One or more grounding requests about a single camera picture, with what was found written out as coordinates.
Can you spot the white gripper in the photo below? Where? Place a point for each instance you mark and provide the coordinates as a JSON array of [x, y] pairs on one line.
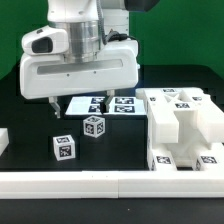
[[49, 76]]

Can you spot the white tagged cube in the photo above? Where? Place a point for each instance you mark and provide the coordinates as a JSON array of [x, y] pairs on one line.
[[64, 147], [94, 126]]

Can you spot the white chair seat part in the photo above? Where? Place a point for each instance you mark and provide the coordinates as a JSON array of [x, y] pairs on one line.
[[185, 156]]

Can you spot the white tagged cube front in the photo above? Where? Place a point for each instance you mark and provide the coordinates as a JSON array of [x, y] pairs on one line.
[[64, 147]]

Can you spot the white left fence piece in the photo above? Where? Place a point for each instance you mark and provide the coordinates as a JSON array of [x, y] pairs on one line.
[[4, 139]]

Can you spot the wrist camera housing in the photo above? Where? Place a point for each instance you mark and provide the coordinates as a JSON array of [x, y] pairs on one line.
[[45, 40]]

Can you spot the white front fence rail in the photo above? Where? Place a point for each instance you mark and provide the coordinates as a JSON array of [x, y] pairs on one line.
[[111, 184]]

